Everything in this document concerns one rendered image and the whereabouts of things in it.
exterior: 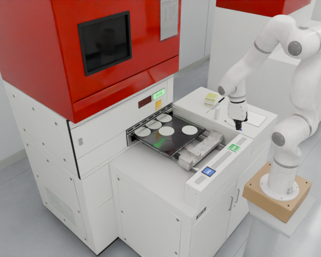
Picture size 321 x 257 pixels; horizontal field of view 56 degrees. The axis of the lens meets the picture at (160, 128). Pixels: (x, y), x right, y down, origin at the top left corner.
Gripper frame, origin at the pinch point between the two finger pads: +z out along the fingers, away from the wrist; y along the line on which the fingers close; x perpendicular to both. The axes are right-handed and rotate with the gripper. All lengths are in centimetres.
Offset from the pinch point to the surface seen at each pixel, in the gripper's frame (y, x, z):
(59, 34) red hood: -41, -65, -64
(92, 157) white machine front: -61, -56, 6
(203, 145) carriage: -24.7, -0.9, 18.9
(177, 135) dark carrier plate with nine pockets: -40.6, -5.5, 13.6
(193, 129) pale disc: -37.0, 6.5, 14.3
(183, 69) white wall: -223, 224, 59
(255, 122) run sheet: -6.2, 31.2, 13.8
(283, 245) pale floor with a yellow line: 13, 35, 117
